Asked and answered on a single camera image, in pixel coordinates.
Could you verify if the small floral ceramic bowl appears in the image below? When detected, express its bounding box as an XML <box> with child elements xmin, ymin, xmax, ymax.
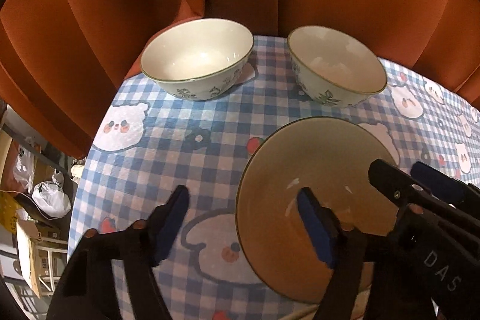
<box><xmin>287</xmin><ymin>26</ymin><xmax>388</xmax><ymax>108</ymax></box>
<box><xmin>140</xmin><ymin>18</ymin><xmax>254</xmax><ymax>102</ymax></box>
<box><xmin>235</xmin><ymin>116</ymin><xmax>402</xmax><ymax>306</ymax></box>

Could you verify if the orange curtain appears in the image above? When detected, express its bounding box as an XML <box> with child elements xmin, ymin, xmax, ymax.
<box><xmin>0</xmin><ymin>0</ymin><xmax>480</xmax><ymax>159</ymax></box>

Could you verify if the blue checked bear tablecloth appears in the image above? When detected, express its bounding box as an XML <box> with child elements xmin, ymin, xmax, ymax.
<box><xmin>67</xmin><ymin>35</ymin><xmax>480</xmax><ymax>320</ymax></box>

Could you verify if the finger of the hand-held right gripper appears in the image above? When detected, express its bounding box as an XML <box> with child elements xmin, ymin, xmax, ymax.
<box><xmin>410</xmin><ymin>162</ymin><xmax>480</xmax><ymax>216</ymax></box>
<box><xmin>367</xmin><ymin>159</ymin><xmax>457</xmax><ymax>216</ymax></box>

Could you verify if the white plastic bag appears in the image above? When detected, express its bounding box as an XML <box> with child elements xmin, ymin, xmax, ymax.
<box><xmin>32</xmin><ymin>181</ymin><xmax>72</xmax><ymax>219</ymax></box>
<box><xmin>13</xmin><ymin>148</ymin><xmax>36</xmax><ymax>193</ymax></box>

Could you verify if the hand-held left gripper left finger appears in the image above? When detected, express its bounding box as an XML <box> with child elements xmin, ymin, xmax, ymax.
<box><xmin>47</xmin><ymin>185</ymin><xmax>190</xmax><ymax>320</ymax></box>

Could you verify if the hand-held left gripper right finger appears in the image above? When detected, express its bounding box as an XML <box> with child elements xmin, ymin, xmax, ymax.
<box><xmin>297</xmin><ymin>187</ymin><xmax>376</xmax><ymax>320</ymax></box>

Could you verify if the yellow box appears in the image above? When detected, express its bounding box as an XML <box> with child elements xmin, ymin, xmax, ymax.
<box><xmin>0</xmin><ymin>190</ymin><xmax>23</xmax><ymax>231</ymax></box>

